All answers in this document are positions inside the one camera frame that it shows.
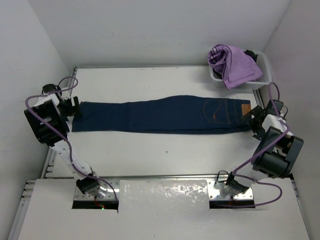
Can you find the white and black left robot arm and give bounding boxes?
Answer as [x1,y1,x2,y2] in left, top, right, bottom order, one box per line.
[24,84,101,197]

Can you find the white plastic basket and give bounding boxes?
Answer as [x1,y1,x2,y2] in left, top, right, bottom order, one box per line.
[209,50,272,90]

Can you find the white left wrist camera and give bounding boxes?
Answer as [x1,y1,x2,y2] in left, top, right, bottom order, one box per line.
[58,87,71,101]

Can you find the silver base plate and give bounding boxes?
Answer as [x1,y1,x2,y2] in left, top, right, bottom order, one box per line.
[206,174,254,202]
[73,177,120,201]

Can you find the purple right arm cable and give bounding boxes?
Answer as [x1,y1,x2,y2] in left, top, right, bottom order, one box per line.
[229,81,291,207]

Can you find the purple folded garment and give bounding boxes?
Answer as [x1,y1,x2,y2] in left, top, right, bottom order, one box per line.
[207,44,262,90]

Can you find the black garment in basket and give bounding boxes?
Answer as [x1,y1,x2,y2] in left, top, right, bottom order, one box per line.
[244,50,258,62]

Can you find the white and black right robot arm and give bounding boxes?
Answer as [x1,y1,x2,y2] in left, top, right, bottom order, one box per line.
[219,101,304,197]

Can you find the dark blue denim trousers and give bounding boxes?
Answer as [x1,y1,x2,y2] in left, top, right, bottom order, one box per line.
[72,95,251,135]

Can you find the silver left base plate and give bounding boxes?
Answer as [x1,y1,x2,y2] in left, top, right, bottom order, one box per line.
[73,177,120,201]

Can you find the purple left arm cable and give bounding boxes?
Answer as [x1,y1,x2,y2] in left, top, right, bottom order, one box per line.
[25,76,120,202]

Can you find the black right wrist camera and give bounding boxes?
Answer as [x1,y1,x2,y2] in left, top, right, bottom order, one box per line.
[265,100,288,118]

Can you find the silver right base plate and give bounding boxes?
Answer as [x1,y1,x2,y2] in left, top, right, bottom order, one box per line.
[206,174,254,202]

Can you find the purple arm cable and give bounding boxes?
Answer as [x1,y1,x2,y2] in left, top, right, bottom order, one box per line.
[229,81,291,207]
[25,76,120,202]

